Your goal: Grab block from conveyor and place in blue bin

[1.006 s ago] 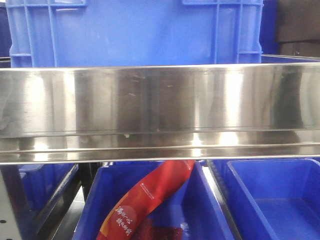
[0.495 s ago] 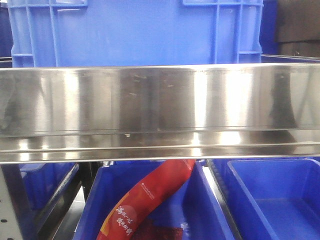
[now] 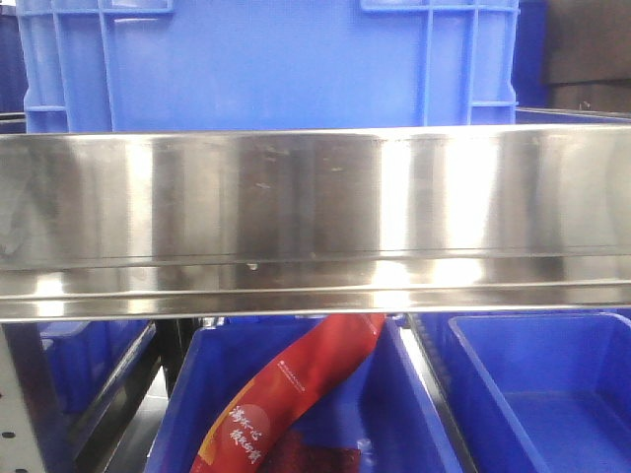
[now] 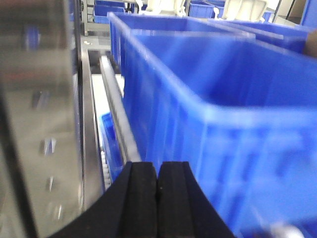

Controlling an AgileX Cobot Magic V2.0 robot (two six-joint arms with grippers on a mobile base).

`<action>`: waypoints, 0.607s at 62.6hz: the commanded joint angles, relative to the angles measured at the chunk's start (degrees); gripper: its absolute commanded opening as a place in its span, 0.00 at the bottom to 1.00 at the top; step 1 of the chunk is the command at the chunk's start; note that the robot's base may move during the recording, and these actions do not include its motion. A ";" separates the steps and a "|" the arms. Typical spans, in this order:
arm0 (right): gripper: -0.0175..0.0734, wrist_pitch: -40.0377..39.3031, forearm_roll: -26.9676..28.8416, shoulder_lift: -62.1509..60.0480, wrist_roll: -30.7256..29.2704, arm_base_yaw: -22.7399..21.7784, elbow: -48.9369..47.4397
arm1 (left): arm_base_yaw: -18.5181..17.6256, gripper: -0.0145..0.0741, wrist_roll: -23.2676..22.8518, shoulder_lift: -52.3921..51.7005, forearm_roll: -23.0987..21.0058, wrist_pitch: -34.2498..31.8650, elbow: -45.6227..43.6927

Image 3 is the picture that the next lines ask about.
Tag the red snack package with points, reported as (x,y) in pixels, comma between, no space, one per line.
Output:
(286,388)

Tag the blue bin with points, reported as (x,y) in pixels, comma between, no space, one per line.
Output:
(535,391)
(82,355)
(382,409)

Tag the light blue crate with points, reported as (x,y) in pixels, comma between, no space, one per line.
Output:
(263,65)

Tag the stainless steel shelf beam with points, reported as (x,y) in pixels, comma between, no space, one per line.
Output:
(105,226)

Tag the blue bin lower right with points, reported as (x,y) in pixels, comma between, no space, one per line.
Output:
(535,391)

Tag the blue bin lower middle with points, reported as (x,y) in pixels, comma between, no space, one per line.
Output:
(382,409)

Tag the blue bin lower left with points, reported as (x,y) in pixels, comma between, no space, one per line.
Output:
(82,355)

